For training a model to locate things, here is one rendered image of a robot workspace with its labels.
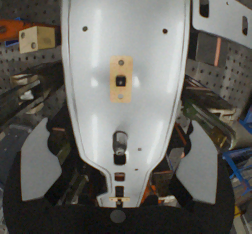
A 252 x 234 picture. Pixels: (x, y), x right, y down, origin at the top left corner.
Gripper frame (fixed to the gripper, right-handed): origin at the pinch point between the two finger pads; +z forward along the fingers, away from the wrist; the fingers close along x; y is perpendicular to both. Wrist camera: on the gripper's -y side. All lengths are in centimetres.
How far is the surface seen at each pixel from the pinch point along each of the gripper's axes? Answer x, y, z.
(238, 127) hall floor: 194, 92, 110
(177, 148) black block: 15.1, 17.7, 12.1
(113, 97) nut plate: -1.3, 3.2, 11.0
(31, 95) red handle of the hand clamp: -13.3, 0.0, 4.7
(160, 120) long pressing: 8.1, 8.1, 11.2
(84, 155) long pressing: -8.9, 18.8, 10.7
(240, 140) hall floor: 223, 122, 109
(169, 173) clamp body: 19.8, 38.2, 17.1
